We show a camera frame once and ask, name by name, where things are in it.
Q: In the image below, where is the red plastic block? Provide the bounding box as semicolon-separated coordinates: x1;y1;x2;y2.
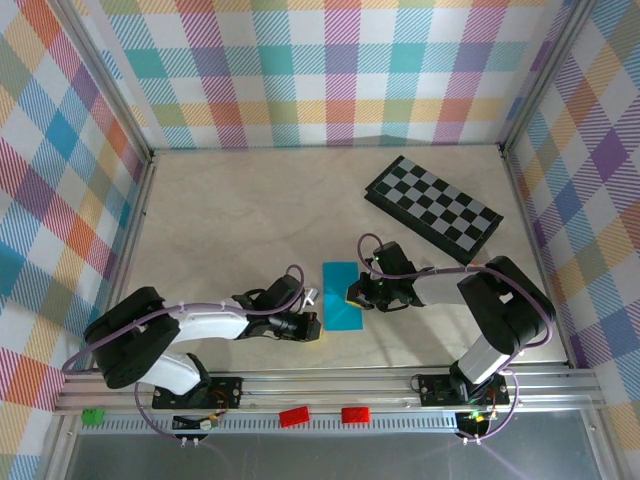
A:
278;406;311;429
340;406;372;426

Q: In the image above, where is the black and grey chessboard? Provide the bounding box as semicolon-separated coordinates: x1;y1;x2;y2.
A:
364;155;504;266

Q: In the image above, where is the small circuit board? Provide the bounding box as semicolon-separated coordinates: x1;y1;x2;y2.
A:
457;407;502;437
172;410;222;433

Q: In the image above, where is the aluminium mounting rail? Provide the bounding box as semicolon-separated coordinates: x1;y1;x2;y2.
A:
53;364;604;416

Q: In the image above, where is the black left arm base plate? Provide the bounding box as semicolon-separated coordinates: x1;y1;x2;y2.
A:
151;375;245;412

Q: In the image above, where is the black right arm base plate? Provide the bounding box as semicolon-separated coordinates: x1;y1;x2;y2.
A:
417;372;511;408

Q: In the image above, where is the slotted grey cable duct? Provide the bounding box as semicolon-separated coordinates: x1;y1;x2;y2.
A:
79;412;501;437

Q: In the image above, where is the aluminium side rail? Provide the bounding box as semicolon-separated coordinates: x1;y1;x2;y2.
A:
84;149;160;375
499;144;574;370

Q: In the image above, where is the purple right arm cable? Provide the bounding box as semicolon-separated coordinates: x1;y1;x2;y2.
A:
357;232;558;446

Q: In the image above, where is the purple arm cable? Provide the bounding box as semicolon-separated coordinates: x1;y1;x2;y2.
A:
357;232;558;446
62;264;306;446

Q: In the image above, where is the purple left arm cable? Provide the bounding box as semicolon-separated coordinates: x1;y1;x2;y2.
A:
62;264;306;446

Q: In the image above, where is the aluminium frame post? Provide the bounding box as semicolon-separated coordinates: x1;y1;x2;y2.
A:
47;0;157;164
498;0;600;159

